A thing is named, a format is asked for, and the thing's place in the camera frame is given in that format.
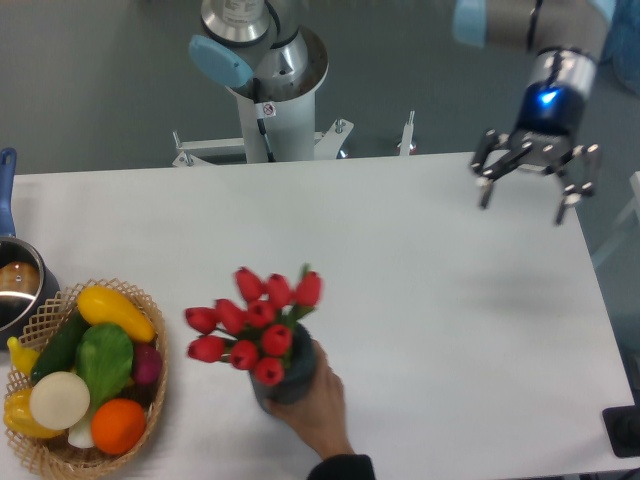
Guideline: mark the green lettuce leaf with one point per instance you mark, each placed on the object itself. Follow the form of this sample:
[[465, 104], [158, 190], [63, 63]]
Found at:
[[104, 359]]

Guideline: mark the yellow squash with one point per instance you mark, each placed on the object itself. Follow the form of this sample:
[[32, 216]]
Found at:
[[99, 305]]

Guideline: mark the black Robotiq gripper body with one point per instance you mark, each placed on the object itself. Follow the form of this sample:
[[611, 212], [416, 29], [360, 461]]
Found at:
[[546, 127]]

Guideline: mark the blue handled saucepan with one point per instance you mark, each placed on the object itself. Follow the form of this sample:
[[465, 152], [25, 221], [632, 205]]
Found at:
[[26, 281]]

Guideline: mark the black device at edge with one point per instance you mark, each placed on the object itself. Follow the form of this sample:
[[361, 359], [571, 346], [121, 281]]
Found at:
[[622, 426]]

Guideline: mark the person's hand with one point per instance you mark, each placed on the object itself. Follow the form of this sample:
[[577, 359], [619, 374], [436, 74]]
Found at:
[[319, 418]]

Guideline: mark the woven wicker basket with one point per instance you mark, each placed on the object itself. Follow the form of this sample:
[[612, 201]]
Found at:
[[55, 458]]

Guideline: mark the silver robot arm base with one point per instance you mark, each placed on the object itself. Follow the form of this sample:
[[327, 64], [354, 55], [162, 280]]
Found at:
[[259, 49]]

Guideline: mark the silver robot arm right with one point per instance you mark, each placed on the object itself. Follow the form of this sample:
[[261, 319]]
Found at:
[[567, 39]]

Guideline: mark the purple radish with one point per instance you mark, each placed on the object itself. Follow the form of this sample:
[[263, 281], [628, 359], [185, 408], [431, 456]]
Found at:
[[147, 364]]

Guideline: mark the dark green cucumber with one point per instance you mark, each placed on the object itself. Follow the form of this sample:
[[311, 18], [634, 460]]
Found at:
[[60, 352]]

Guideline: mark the white onion slice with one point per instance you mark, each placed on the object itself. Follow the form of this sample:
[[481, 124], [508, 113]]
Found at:
[[59, 400]]

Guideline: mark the orange fruit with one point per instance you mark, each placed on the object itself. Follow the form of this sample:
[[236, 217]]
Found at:
[[117, 426]]

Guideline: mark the red tulip bouquet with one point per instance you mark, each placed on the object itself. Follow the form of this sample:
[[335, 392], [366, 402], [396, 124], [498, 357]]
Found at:
[[262, 337]]

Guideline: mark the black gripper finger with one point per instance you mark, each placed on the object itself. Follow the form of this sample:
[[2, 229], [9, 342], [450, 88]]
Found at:
[[493, 159], [574, 191]]

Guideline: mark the yellow bell pepper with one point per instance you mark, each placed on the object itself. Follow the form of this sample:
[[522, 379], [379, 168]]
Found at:
[[18, 417]]

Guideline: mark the dark grey ribbed vase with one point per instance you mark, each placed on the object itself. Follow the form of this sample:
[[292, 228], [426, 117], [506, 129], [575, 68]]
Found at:
[[297, 378]]

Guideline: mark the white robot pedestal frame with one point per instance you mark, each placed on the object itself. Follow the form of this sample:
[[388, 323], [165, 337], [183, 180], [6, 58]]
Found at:
[[271, 132]]

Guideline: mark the dark sleeved forearm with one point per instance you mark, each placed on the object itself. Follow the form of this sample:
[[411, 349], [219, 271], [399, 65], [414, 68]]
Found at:
[[344, 467]]

